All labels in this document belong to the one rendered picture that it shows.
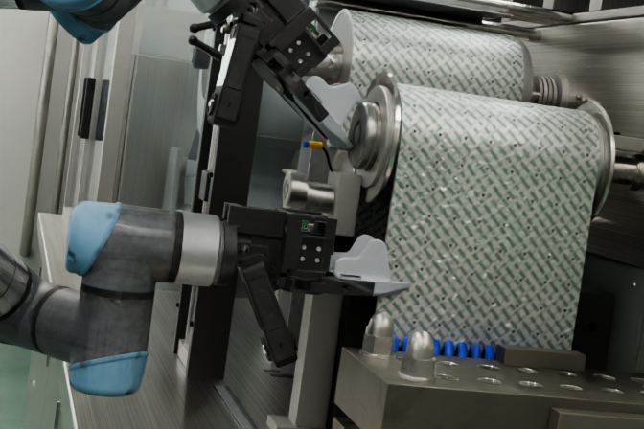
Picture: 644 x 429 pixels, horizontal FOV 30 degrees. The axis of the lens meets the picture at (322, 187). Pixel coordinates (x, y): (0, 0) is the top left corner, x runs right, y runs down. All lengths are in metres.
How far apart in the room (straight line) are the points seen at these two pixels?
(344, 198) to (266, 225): 0.14
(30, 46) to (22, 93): 0.26
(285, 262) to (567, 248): 0.33
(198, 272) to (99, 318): 0.11
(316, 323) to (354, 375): 0.18
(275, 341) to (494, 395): 0.24
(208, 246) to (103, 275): 0.11
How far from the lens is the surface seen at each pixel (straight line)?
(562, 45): 1.72
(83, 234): 1.20
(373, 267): 1.28
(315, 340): 1.38
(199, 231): 1.22
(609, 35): 1.60
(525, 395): 1.17
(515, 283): 1.36
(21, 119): 6.79
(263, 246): 1.25
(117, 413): 1.41
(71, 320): 1.25
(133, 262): 1.21
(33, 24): 6.80
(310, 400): 1.39
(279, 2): 1.32
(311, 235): 1.28
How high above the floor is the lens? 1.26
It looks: 3 degrees down
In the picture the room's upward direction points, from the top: 8 degrees clockwise
